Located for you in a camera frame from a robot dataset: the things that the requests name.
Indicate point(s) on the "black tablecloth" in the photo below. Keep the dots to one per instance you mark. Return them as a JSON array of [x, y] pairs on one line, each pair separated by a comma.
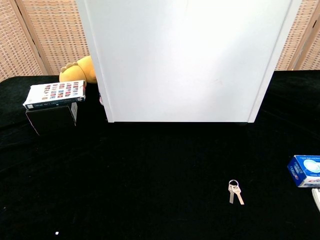
[[150, 175]]

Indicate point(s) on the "spiral notebook with red sketches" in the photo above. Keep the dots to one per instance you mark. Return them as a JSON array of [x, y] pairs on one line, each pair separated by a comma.
[[317, 197]]

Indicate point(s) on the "white cabinet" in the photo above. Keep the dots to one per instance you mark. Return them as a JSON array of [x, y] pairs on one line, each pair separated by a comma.
[[175, 62]]

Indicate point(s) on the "wicker folding screen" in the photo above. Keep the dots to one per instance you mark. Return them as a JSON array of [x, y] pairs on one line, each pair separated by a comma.
[[50, 30], [313, 55]]

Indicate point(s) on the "blue toothpaste box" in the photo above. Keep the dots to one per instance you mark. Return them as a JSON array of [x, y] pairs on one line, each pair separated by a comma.
[[305, 172]]

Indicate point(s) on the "yellow plush toy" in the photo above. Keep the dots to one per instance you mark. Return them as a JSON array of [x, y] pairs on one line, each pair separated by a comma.
[[80, 70]]

